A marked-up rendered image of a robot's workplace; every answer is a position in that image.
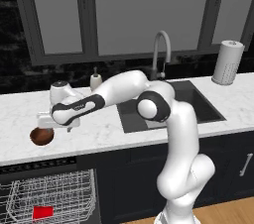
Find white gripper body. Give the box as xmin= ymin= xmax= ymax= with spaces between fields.
xmin=36 ymin=111 xmax=82 ymax=130

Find brown bowl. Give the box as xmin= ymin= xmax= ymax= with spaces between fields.
xmin=29 ymin=127 xmax=56 ymax=147

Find black dishwasher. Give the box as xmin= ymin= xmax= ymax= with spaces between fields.
xmin=0 ymin=156 xmax=102 ymax=224

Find red cup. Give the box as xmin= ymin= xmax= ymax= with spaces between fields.
xmin=32 ymin=205 xmax=55 ymax=220

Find white soap dispenser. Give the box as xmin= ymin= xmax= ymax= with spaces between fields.
xmin=89 ymin=66 xmax=103 ymax=92

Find dark plain cupboard front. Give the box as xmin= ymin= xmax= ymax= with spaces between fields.
xmin=76 ymin=141 xmax=171 ymax=224

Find grey curved tap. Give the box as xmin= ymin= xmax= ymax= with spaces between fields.
xmin=151 ymin=30 xmax=173 ymax=81

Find dark grey sink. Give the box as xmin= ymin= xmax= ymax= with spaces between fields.
xmin=115 ymin=79 xmax=227 ymax=134

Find grey framed window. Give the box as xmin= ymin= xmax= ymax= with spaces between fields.
xmin=9 ymin=0 xmax=254 ymax=67

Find white paper towel roll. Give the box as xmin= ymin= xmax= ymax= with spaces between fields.
xmin=210 ymin=40 xmax=246 ymax=86

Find white wire dishwasher rack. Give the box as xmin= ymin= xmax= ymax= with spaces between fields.
xmin=0 ymin=168 xmax=97 ymax=224

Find dark cupboard door with handle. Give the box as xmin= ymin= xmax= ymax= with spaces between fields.
xmin=211 ymin=131 xmax=254 ymax=204

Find silver cupboard handle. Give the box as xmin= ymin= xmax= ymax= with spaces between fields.
xmin=239 ymin=152 xmax=254 ymax=177

